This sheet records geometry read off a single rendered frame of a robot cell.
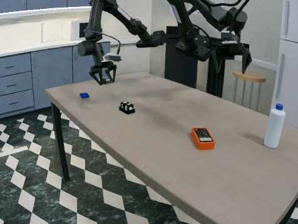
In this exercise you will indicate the white plastic bottle with blue cap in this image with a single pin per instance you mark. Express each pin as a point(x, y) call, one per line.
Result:
point(274, 128)

